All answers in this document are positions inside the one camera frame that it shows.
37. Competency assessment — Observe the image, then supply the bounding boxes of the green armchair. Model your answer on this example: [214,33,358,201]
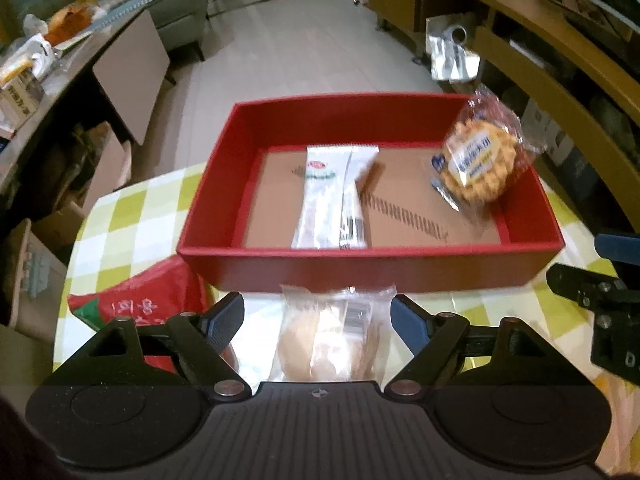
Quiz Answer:
[149,0,210,64]

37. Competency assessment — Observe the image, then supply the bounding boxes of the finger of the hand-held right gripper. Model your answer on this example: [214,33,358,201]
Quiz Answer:
[594,233,640,264]
[546,262,640,312]

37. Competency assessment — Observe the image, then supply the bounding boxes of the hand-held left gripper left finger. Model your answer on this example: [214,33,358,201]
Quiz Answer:
[52,291,252,401]

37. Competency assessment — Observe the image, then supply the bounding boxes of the white printed carton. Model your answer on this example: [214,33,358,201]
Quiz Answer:
[0,70,47,132]

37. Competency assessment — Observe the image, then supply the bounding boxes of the white wrapped food package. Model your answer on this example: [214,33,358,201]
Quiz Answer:
[0,34,57,87]

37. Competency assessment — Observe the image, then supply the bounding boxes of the long wooden shelf unit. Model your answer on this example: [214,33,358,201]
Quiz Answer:
[367,0,640,241]

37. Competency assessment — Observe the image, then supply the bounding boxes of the red plastic bag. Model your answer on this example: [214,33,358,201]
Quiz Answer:
[67,255,237,377]

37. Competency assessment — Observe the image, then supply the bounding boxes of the clear bread packet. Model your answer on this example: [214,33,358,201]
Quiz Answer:
[269,283,399,384]

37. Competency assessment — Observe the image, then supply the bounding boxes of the red cardboard box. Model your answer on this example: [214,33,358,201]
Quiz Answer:
[176,91,566,294]

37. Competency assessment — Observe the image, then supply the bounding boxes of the large brown cardboard box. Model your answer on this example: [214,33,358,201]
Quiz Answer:
[0,324,57,387]

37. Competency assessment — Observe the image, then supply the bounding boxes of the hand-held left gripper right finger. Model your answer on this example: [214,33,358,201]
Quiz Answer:
[383,294,594,401]

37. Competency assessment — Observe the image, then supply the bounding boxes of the yellow checkered tablecloth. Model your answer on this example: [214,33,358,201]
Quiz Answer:
[52,162,640,466]

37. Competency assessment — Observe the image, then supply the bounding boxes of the long white snack packet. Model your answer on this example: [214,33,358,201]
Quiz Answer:
[291,144,379,251]

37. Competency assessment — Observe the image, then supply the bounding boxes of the clear waffle cookie packet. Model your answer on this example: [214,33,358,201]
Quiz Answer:
[428,85,546,212]

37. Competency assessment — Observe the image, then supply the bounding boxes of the open brown cardboard box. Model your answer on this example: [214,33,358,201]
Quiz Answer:
[74,120,134,202]

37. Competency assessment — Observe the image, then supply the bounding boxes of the orange bread package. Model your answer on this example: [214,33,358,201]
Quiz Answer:
[44,0,102,47]

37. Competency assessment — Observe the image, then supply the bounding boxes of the dark desk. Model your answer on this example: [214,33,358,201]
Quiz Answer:
[0,7,171,198]

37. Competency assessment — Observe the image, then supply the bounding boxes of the silver foil bag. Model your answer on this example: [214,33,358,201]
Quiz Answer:
[424,15,482,82]

